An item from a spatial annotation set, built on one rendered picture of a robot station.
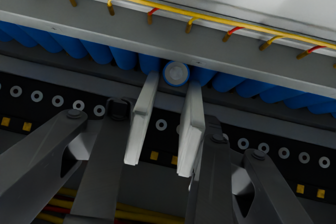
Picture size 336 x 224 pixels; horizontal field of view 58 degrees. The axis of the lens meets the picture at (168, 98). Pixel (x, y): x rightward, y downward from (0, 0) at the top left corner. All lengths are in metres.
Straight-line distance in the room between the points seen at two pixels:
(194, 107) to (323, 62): 0.07
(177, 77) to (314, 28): 0.08
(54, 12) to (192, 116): 0.09
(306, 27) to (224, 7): 0.04
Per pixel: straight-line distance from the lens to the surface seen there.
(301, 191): 0.33
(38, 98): 0.32
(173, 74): 0.20
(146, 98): 0.16
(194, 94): 0.18
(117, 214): 0.29
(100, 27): 0.17
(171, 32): 0.17
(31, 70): 0.32
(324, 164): 0.34
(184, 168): 0.15
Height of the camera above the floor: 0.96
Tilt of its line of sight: 10 degrees up
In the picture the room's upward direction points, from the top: 167 degrees counter-clockwise
